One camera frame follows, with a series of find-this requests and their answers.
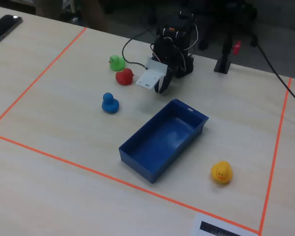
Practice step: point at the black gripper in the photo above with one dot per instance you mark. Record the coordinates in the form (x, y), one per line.
(165, 79)

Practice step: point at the green rubber duck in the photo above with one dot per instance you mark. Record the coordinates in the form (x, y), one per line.
(118, 64)

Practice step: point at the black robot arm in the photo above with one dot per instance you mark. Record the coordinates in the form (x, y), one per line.
(185, 66)

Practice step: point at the red rubber duck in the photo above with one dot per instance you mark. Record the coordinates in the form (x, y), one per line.
(124, 77)

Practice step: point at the blue rubber duck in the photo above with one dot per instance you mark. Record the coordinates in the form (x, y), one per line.
(110, 104)

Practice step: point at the blue plastic box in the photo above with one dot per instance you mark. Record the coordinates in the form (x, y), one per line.
(162, 142)

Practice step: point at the yellow rubber duck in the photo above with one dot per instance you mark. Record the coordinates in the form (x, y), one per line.
(221, 172)

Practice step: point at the black clamp stand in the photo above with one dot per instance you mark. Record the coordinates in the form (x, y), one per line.
(223, 61)

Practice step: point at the red clamp knob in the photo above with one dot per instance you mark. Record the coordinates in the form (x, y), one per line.
(236, 48)

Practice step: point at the orange tape line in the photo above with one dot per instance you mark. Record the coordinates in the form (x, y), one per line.
(275, 152)
(125, 182)
(39, 76)

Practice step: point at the white paper with barcode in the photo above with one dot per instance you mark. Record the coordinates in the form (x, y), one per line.
(211, 227)

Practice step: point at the black smartphone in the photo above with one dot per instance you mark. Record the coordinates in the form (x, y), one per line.
(3, 27)

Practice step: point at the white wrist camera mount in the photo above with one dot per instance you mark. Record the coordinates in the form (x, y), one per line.
(150, 76)

